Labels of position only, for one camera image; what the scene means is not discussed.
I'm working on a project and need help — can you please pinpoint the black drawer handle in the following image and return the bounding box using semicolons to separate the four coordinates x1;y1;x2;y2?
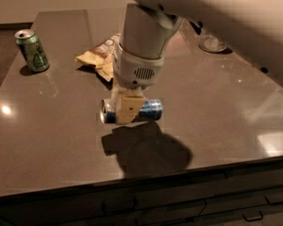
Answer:
102;197;136;215
242;211;263;222
265;192;283;205

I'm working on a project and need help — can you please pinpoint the black drawer handle right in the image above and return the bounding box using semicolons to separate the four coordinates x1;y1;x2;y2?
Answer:
265;192;283;205

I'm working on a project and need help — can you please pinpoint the brown chips bag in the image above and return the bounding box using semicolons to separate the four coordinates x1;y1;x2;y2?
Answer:
75;34;120;82

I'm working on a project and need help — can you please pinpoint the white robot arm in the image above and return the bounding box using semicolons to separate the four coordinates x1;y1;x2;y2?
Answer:
112;0;283;124

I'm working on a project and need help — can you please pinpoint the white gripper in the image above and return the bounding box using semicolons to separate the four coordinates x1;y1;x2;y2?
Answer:
111;44;164;125

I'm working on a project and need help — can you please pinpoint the black drawer handle left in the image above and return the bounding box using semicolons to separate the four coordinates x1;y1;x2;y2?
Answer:
102;197;136;215

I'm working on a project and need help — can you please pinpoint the black drawer handle middle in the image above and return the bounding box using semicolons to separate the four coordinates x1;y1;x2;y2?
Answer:
242;211;263;222

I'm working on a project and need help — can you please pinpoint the green soda can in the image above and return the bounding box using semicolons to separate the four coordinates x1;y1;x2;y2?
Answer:
15;29;49;73

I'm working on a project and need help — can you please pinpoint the blue silver redbull can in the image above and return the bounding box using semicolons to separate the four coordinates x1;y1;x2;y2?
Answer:
100;99;163;123

